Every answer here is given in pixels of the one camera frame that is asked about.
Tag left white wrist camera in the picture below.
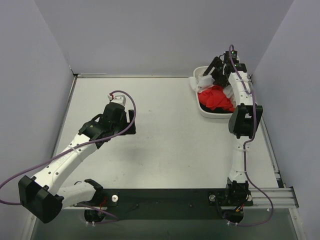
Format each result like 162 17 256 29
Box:
107 93 127 107

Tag white clothes in basket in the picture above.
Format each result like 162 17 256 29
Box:
223 85 235 104

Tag aluminium rail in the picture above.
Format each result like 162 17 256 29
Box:
216 187 299 209

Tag white plastic laundry basket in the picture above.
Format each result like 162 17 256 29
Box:
193 66 233 119

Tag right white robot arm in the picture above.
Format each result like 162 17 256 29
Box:
203 53 263 212

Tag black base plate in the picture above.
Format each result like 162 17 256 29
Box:
83 188 253 224

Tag black t shirt in basket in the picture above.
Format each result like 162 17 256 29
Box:
200 104 233 114

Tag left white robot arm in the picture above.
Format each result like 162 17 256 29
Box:
18 101 137 224

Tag red t shirt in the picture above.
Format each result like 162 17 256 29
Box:
197 85 235 112

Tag white t shirt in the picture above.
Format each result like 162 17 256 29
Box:
188 75 214 93

